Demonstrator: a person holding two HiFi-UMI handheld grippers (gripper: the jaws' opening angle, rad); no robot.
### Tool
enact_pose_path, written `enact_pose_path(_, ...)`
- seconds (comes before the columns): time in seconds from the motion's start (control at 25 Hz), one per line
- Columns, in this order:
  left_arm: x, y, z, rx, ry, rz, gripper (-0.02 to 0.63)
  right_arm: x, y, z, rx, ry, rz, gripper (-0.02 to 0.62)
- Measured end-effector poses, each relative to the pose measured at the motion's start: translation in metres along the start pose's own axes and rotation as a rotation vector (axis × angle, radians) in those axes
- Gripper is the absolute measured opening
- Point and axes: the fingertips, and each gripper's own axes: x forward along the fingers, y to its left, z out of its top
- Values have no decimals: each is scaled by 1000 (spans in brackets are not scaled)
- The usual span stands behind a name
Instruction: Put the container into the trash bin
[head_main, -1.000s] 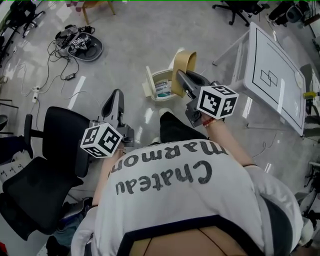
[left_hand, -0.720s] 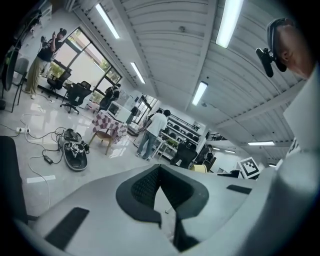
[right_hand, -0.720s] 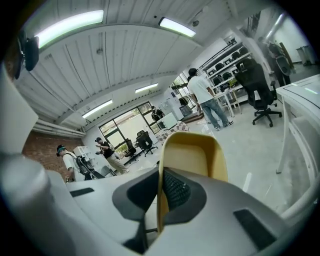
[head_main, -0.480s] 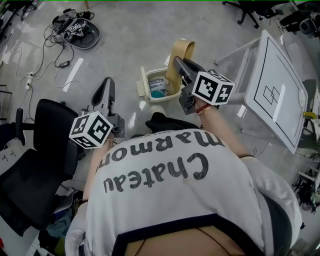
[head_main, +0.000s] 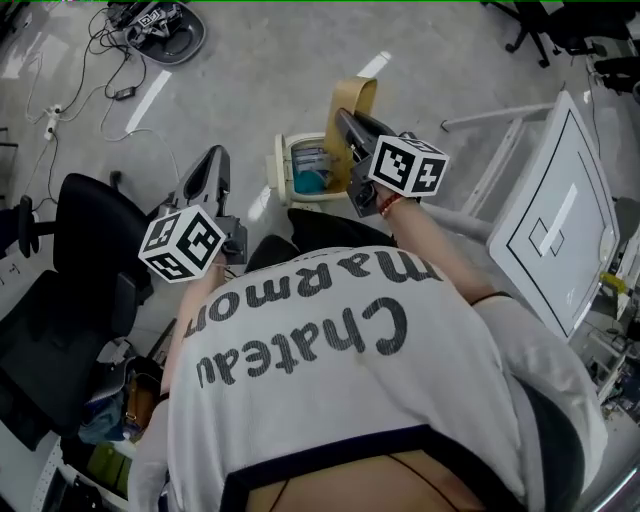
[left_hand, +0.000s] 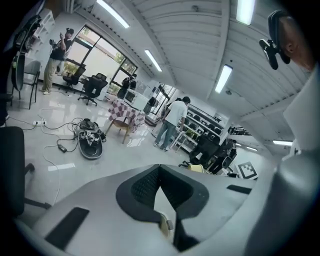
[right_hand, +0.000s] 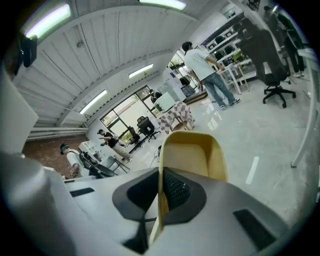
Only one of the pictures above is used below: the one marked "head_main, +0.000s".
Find white power strip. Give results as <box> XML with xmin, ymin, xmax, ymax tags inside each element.
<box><xmin>43</xmin><ymin>103</ymin><xmax>65</xmax><ymax>141</ymax></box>

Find teal plastic bag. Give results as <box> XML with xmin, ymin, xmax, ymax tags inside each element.
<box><xmin>293</xmin><ymin>167</ymin><xmax>334</xmax><ymax>195</ymax></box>

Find person's right forearm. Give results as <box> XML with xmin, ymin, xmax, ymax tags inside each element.
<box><xmin>382</xmin><ymin>194</ymin><xmax>511</xmax><ymax>304</ymax></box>

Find person's white printed shirt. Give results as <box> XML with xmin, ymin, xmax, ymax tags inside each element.
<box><xmin>127</xmin><ymin>244</ymin><xmax>609</xmax><ymax>512</ymax></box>

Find braided wrist bracelet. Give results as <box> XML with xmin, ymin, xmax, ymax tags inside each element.
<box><xmin>378</xmin><ymin>193</ymin><xmax>404</xmax><ymax>220</ymax></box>

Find person's black trousers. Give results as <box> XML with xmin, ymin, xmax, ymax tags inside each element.
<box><xmin>244</xmin><ymin>207</ymin><xmax>399</xmax><ymax>274</ymax></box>

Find white table with black lines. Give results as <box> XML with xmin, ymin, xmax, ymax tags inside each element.
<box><xmin>442</xmin><ymin>89</ymin><xmax>621</xmax><ymax>342</ymax></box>

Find white floor cable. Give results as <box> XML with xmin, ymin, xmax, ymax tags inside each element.
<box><xmin>102</xmin><ymin>97</ymin><xmax>180</xmax><ymax>187</ymax></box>

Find teal cloth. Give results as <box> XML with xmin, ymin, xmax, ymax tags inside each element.
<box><xmin>79</xmin><ymin>399</ymin><xmax>126</xmax><ymax>444</ymax></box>

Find brown leather bag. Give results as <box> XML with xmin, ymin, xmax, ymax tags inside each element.
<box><xmin>122</xmin><ymin>357</ymin><xmax>169</xmax><ymax>434</ymax></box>

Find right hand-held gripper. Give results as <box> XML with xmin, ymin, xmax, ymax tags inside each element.
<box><xmin>334</xmin><ymin>107</ymin><xmax>450</xmax><ymax>219</ymax></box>

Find beige trash bin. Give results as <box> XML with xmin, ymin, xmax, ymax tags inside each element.
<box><xmin>264</xmin><ymin>131</ymin><xmax>354</xmax><ymax>211</ymax></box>

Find grey oval tray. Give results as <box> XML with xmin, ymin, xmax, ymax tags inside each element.
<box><xmin>123</xmin><ymin>2</ymin><xmax>207</xmax><ymax>65</ymax></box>

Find green printed box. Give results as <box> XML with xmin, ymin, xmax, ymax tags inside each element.
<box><xmin>87</xmin><ymin>442</ymin><xmax>134</xmax><ymax>485</ymax></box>

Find blue and white packet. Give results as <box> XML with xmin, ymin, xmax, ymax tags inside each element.
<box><xmin>292</xmin><ymin>145</ymin><xmax>331</xmax><ymax>171</ymax></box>

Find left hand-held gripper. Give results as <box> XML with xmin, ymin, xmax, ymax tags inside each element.
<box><xmin>138</xmin><ymin>144</ymin><xmax>249</xmax><ymax>285</ymax></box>

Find white shelf rack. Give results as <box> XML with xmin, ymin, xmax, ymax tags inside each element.
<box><xmin>0</xmin><ymin>419</ymin><xmax>131</xmax><ymax>512</ymax></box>

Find unused gripper device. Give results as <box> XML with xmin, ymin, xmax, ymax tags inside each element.
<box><xmin>127</xmin><ymin>3</ymin><xmax>186</xmax><ymax>41</ymax></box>

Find person's left forearm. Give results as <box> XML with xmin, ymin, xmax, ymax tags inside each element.
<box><xmin>159</xmin><ymin>262</ymin><xmax>226</xmax><ymax>401</ymax></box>

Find black office chair with armrests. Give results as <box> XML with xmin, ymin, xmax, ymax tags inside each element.
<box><xmin>0</xmin><ymin>169</ymin><xmax>155</xmax><ymax>451</ymax></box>

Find white plate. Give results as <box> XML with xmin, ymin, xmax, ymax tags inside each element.
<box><xmin>597</xmin><ymin>224</ymin><xmax>620</xmax><ymax>261</ymax></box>

